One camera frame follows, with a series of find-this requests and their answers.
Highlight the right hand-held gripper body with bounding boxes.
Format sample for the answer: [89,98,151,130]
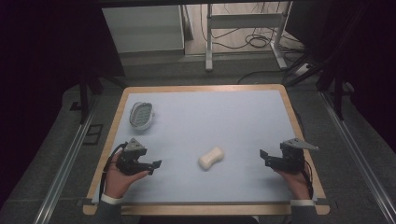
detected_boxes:
[270,137,320,174]

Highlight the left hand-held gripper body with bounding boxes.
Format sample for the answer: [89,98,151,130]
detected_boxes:
[116,137,149,175]

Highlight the person's right hand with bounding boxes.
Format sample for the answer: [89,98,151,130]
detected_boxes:
[275,167,313,201]

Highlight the person's left hand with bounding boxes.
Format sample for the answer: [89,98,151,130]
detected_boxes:
[104,153,150,200]

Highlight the small grey mesh basket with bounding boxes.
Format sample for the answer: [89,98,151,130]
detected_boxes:
[129,101,156,132]

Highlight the white soap bar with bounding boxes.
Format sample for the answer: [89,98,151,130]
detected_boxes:
[198,146,225,172]

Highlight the pale blue table mat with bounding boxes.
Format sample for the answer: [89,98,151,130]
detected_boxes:
[98,90,319,203]

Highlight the wooden table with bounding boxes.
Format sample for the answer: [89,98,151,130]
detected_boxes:
[81,83,332,217]

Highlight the black metal stand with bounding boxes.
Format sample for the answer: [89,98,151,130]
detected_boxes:
[76,69,127,125]
[317,60,347,121]

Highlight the white panel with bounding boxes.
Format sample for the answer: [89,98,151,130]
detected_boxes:
[101,4,186,54]

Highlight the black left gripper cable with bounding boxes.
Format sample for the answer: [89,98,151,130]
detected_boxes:
[98,142,129,203]

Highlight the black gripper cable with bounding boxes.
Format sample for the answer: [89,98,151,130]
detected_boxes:
[303,160,315,200]
[98,142,129,203]

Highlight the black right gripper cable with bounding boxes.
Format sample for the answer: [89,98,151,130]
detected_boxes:
[303,160,315,200]

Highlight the black floor bracket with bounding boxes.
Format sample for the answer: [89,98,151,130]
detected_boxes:
[82,123,105,147]

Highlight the aluminium rail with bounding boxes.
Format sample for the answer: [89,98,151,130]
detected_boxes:
[32,99,98,224]
[319,91,396,224]

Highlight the black floor cables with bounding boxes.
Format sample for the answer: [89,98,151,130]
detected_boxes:
[199,2,307,86]

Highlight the white metal stand frame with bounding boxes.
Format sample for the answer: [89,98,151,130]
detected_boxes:
[205,0,294,73]

